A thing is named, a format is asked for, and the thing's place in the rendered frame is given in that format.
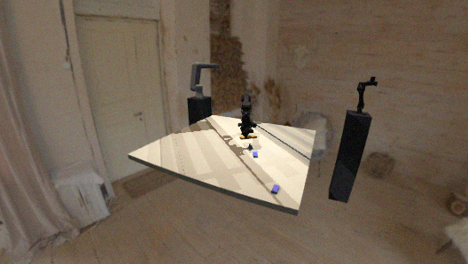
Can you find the small purple block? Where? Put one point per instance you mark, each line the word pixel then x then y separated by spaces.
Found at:
pixel 275 189

